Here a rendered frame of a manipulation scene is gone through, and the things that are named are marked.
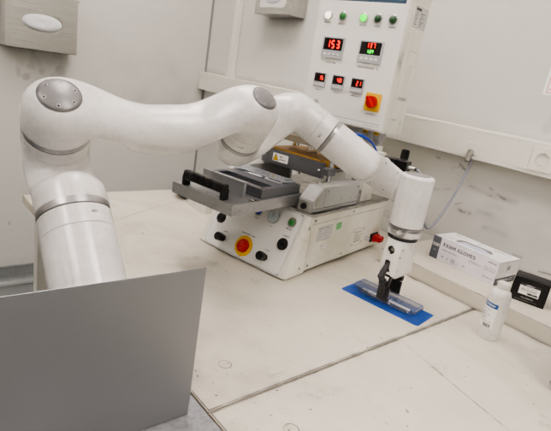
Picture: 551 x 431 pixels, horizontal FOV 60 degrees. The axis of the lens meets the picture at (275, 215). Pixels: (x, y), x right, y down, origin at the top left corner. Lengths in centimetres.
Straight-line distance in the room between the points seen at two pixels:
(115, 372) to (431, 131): 139
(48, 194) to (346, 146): 66
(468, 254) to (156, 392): 107
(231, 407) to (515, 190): 119
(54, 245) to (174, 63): 218
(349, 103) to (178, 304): 106
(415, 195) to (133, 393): 77
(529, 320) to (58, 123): 116
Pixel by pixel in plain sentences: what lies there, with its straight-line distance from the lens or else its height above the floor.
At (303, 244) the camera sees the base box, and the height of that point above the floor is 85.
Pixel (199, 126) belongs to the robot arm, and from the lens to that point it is 98.
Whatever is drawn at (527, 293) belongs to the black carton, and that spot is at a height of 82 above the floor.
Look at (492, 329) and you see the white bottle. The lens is 128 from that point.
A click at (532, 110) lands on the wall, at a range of 169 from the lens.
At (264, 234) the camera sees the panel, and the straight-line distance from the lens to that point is 135.
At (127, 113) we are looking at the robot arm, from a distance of 94.
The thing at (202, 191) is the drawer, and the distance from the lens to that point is 119.
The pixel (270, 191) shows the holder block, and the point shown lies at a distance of 123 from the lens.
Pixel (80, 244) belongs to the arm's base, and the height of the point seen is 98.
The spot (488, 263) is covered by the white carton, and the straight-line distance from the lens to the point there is 152.
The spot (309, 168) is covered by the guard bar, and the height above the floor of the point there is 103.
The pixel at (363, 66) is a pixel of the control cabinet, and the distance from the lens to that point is 158.
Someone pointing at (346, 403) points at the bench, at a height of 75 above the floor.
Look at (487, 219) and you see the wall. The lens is 174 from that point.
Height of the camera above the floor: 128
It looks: 17 degrees down
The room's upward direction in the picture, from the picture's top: 10 degrees clockwise
